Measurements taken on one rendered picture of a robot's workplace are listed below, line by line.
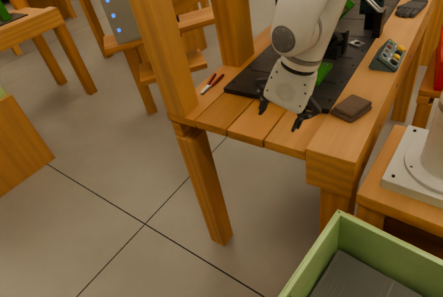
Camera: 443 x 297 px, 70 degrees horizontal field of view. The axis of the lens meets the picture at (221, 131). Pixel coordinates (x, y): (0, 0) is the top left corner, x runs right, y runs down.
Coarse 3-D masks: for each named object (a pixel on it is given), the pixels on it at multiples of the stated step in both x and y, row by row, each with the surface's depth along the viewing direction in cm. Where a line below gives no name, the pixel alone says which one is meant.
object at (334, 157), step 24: (408, 0) 158; (432, 0) 157; (408, 24) 138; (408, 48) 122; (360, 72) 115; (384, 72) 112; (360, 96) 104; (384, 96) 101; (336, 120) 96; (360, 120) 95; (384, 120) 111; (312, 144) 90; (336, 144) 88; (360, 144) 87; (312, 168) 92; (336, 168) 87; (360, 168) 90; (336, 192) 93
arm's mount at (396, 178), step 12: (408, 132) 89; (420, 132) 88; (408, 144) 86; (396, 156) 83; (396, 168) 81; (384, 180) 79; (396, 180) 78; (408, 180) 77; (396, 192) 79; (408, 192) 76; (420, 192) 74; (432, 192) 74; (432, 204) 74
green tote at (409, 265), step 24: (336, 216) 64; (336, 240) 69; (360, 240) 64; (384, 240) 59; (312, 264) 60; (384, 264) 64; (408, 264) 59; (432, 264) 55; (288, 288) 55; (312, 288) 67; (432, 288) 58
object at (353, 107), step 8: (352, 96) 99; (344, 104) 97; (352, 104) 96; (360, 104) 96; (368, 104) 95; (336, 112) 97; (344, 112) 95; (352, 112) 93; (360, 112) 94; (352, 120) 94
